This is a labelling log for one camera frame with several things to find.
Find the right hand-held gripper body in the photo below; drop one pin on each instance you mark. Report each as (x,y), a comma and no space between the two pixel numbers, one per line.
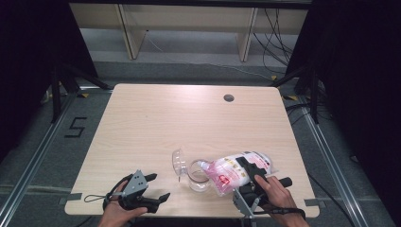
(249,195)

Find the clear glass jar with lid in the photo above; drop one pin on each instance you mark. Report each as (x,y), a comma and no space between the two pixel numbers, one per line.
(198,183)

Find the person's right hand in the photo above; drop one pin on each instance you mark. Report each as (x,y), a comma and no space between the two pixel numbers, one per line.
(280,198)

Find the light wooden shelf unit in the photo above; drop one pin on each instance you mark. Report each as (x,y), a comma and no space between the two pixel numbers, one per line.
(134,41)

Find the black metal stand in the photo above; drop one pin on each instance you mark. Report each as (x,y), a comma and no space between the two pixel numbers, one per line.
(313,101)
(56,94)

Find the yellow black floor tape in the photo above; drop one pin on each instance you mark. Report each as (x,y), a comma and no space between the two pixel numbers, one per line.
(83,95)
(291,98)
(274,77)

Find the black curtain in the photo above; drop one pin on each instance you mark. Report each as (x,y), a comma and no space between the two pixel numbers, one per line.
(25,63)
(362,78)

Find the red and white pouch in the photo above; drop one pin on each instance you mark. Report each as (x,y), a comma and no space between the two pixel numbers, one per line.
(225,176)

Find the grey tape strip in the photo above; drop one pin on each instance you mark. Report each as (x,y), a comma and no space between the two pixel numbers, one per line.
(74,197)
(313,202)

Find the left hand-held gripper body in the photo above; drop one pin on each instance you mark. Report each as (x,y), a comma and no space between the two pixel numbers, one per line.
(136,184)

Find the person's left hand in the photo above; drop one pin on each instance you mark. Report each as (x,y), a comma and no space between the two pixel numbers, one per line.
(118,216)

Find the metal floor rail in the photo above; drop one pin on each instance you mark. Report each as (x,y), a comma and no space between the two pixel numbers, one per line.
(42,151)
(329,164)

